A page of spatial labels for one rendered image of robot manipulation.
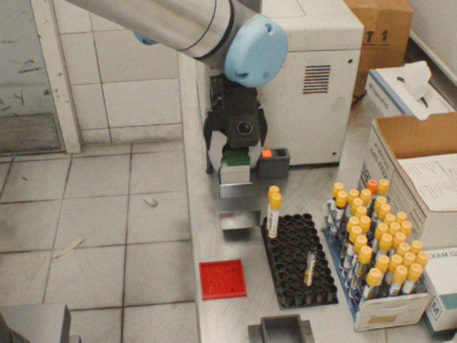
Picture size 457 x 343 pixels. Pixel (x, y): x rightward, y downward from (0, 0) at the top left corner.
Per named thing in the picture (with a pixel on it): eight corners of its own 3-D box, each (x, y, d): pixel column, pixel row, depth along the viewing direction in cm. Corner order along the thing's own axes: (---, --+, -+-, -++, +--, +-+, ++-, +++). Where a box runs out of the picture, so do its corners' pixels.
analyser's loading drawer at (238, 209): (210, 154, 97) (209, 133, 94) (243, 152, 98) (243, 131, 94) (221, 229, 81) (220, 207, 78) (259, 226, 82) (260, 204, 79)
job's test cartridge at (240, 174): (220, 180, 88) (220, 152, 84) (245, 178, 88) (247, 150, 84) (222, 195, 85) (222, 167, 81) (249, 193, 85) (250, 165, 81)
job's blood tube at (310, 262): (300, 286, 74) (307, 244, 68) (308, 286, 74) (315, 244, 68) (302, 294, 73) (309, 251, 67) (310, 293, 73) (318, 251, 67)
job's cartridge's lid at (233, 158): (220, 153, 84) (220, 151, 83) (247, 151, 84) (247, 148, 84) (222, 167, 81) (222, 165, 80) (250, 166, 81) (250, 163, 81)
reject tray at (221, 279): (198, 265, 78) (198, 262, 78) (240, 261, 79) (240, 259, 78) (202, 300, 73) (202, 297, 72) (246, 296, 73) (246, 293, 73)
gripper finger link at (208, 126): (226, 146, 82) (237, 103, 77) (226, 153, 81) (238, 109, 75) (198, 143, 81) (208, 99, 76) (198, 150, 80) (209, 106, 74)
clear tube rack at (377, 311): (319, 229, 84) (325, 199, 80) (373, 224, 85) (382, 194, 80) (354, 331, 68) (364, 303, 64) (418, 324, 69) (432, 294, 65)
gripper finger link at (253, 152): (261, 148, 88) (253, 106, 82) (268, 168, 84) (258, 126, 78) (245, 151, 89) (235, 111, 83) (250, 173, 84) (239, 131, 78)
